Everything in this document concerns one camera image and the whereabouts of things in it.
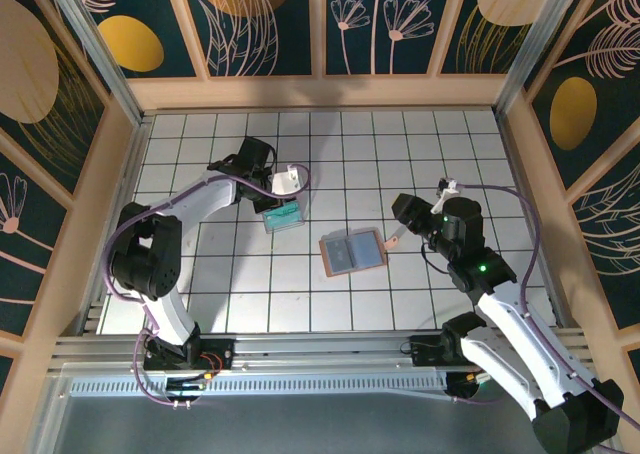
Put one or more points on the tan leather card holder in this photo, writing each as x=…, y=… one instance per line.
x=367, y=249

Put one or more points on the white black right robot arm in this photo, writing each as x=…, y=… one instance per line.
x=525, y=344

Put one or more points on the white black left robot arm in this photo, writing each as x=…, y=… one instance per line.
x=170, y=319

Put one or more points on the teal VIP card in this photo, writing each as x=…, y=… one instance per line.
x=282, y=216

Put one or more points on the teal small box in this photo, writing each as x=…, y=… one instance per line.
x=285, y=226

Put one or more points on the aluminium side rail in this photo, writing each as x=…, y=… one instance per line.
x=531, y=224
x=116, y=224

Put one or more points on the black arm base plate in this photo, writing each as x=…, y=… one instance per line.
x=222, y=349
x=425, y=354

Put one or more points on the aluminium corner post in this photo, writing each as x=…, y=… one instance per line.
x=525, y=54
x=97, y=49

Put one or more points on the aluminium cross rail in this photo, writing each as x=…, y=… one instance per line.
x=325, y=346

